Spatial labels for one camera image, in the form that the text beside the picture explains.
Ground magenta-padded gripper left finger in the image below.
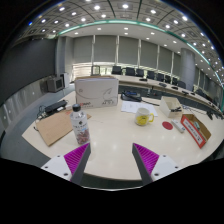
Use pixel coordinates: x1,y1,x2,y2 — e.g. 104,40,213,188
41,142,92,186

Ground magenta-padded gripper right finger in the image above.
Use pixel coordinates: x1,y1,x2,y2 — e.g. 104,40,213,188
131,142,184,186

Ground clear black-capped water bottle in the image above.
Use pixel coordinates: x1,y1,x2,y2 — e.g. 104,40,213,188
69,103,91,145

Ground brown paper envelope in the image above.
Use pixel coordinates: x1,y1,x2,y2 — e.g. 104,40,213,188
34,109,92,148

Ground flat round red coaster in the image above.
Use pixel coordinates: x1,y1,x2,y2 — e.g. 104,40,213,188
161,120,174,131

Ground white mug with yellow print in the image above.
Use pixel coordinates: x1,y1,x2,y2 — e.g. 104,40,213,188
134,107,155,127

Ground white printed paper sheet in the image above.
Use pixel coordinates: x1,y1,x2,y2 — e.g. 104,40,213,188
120,100,159,117

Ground open brown box, red lid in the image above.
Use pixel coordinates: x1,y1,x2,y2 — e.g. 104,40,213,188
180,113,212,149

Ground black power strip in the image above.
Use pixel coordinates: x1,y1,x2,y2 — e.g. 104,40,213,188
43,99,69,116

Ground small open white divided box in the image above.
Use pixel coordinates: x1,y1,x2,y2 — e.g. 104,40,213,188
158,95,184,119

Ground black desk phone console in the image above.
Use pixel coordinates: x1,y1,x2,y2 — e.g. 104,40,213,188
120,90,144,103

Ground large white cardboard box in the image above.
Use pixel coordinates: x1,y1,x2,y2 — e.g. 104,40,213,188
74,75,120,110

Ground grey boxy monitor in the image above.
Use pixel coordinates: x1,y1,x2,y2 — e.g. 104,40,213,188
45,75,66,94

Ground long curved conference table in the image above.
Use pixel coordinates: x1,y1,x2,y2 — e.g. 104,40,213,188
114,73,224,114

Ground row of black office chairs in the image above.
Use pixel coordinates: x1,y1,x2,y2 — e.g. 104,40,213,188
90,65,208,98

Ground round ceiling lights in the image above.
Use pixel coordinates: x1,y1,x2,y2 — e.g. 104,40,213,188
26,0,224,81

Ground black cable bundle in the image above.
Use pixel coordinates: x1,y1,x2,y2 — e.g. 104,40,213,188
33,105,48,122

